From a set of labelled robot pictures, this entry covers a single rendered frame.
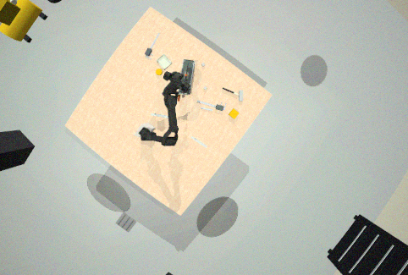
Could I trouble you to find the yellow block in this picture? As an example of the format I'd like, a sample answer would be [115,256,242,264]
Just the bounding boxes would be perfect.
[229,109,239,118]

